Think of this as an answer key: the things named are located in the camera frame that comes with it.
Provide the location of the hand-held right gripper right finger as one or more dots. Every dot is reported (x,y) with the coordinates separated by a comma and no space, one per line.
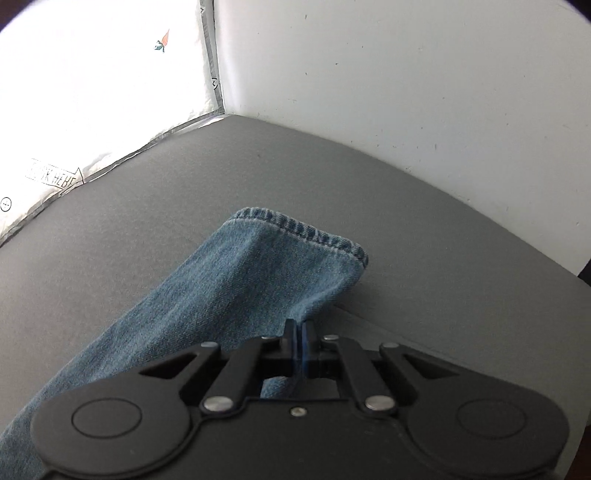
(310,344)

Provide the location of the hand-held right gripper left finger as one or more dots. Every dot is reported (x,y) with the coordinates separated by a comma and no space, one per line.
(290,344)

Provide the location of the blue denim jeans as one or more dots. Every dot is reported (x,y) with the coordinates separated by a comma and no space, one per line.
(258,286)

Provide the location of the white carrot-print plastic sheet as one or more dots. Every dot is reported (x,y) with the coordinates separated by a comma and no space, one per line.
(92,92)

